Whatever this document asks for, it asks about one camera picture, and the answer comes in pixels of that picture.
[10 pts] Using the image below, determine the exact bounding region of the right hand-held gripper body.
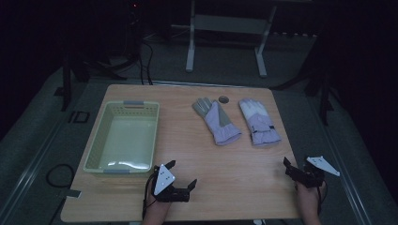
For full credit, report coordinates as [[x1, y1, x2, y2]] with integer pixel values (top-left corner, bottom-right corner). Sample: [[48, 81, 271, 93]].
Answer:
[[292, 156, 342, 189]]

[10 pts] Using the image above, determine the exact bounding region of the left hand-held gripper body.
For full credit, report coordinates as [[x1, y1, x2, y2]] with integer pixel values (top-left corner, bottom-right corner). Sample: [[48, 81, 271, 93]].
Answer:
[[151, 163, 191, 203]]

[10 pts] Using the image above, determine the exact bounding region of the purple glove with white fingers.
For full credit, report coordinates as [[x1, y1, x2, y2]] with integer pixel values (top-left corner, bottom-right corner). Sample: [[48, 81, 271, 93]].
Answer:
[[238, 97, 283, 147]]

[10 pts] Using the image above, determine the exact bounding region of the pale green plastic basket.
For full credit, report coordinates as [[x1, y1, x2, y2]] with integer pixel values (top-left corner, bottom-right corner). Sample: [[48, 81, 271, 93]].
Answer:
[[83, 100, 161, 174]]

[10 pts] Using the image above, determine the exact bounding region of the purple glove with grey palm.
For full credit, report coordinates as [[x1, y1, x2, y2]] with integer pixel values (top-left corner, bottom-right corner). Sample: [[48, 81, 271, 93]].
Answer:
[[191, 97, 243, 147]]

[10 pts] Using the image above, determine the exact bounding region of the person's right hand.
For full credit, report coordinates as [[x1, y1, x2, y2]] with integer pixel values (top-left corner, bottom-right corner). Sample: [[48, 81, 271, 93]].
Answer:
[[296, 181, 326, 210]]

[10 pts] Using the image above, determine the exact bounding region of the person's left hand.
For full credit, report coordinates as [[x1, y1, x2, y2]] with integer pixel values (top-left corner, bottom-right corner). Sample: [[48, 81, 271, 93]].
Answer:
[[145, 185, 173, 218]]

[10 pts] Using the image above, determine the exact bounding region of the black tripod stand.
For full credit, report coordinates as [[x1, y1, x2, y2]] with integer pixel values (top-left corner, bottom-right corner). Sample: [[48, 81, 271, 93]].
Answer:
[[54, 52, 139, 113], [271, 67, 335, 127]]

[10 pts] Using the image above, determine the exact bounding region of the grey floor tape piece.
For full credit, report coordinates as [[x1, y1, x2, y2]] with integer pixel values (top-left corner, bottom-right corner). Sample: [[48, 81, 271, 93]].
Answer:
[[58, 188, 83, 200]]

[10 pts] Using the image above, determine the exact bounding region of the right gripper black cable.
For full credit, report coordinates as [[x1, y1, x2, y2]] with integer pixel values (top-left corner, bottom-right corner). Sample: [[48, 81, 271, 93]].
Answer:
[[316, 181, 329, 217]]

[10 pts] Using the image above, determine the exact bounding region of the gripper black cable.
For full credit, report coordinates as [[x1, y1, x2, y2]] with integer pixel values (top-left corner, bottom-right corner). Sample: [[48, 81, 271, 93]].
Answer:
[[316, 181, 329, 217], [141, 173, 158, 220]]

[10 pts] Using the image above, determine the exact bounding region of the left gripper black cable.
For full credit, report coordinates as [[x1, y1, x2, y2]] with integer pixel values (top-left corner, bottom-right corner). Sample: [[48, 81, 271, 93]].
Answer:
[[141, 173, 158, 220]]

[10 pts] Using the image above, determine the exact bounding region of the black rectangular floor bracket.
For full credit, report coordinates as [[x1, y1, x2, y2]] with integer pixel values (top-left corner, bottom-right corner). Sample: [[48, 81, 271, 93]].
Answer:
[[68, 110, 91, 124]]

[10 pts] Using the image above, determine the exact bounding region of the black hanging cable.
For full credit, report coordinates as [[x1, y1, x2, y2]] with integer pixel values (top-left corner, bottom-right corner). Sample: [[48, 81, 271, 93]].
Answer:
[[138, 39, 155, 86]]

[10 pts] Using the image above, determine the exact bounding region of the black looped floor cable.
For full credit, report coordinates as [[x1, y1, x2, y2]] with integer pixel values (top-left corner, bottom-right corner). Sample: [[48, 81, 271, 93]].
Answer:
[[45, 163, 76, 189]]

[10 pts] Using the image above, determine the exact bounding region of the white metal stand frame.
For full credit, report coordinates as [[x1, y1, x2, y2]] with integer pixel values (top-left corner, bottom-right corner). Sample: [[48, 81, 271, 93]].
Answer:
[[171, 0, 278, 79]]

